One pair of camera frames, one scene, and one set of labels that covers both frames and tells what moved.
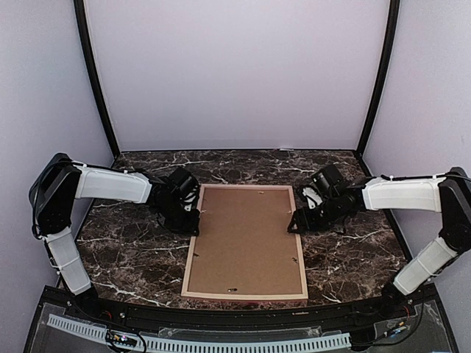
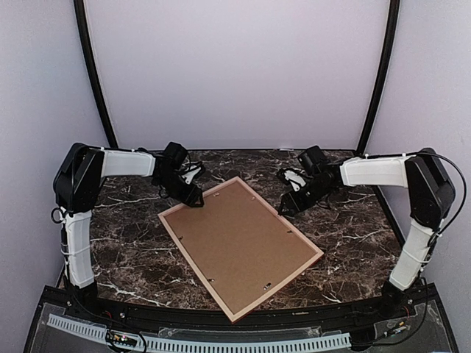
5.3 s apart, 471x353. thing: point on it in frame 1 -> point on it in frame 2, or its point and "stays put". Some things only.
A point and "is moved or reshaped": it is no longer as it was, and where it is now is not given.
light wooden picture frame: [245, 249] is moved or reshaped
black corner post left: [82, 23] stays put
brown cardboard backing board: [244, 245] is moved or reshaped
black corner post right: [391, 40] stays put
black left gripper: [190, 228] -> [189, 197]
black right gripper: [305, 222] -> [295, 205]
